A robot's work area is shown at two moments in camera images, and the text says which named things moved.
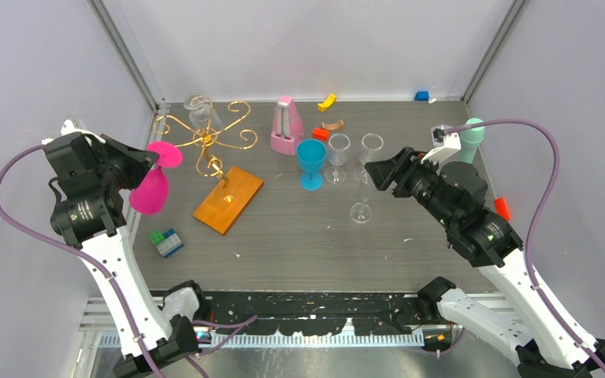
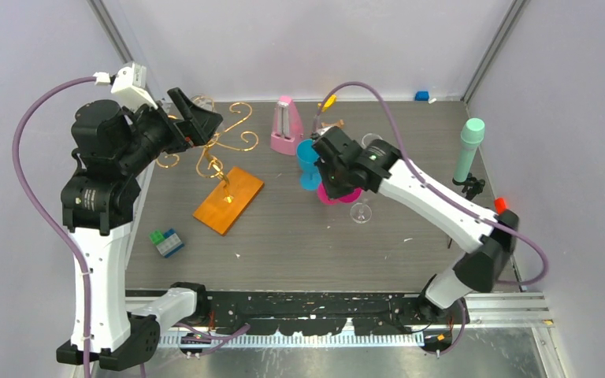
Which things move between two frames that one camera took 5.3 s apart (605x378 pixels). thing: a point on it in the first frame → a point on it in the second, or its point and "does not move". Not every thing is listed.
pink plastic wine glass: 150,196 → 349,197
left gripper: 139,160 → 196,127
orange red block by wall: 501,208 does not move
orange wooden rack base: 225,203 does not move
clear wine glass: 361,213 does not move
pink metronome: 287,129 does not move
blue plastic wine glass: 311,154 does not move
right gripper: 384,172 → 331,190
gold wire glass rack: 209,164 does not move
